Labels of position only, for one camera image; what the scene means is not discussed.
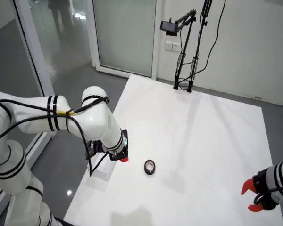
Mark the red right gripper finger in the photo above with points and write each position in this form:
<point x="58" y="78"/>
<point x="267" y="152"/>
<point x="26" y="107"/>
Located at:
<point x="248" y="186"/>

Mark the black tape roll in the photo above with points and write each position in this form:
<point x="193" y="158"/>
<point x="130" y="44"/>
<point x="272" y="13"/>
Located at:
<point x="148" y="171"/>

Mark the black boom stand with camera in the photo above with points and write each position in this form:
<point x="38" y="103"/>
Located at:
<point x="182" y="53"/>

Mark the white cardboard bin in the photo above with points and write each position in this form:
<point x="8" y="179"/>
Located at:
<point x="103" y="173"/>

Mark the person in dark clothes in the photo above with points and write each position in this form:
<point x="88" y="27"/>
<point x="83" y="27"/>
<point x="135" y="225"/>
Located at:
<point x="60" y="16"/>

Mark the glass partition grey frame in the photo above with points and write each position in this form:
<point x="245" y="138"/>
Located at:
<point x="26" y="35"/>

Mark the black camera on boom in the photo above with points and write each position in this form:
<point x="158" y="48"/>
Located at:
<point x="168" y="26"/>

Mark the glass door white frame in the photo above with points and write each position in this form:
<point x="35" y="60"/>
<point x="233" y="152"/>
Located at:
<point x="125" y="35"/>

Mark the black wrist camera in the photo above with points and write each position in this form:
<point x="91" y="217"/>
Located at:
<point x="95" y="150"/>

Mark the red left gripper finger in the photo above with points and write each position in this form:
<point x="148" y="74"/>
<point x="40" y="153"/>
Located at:
<point x="124" y="160"/>
<point x="255" y="207"/>

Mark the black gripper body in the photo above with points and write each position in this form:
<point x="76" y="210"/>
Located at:
<point x="265" y="190"/>
<point x="125" y="141"/>

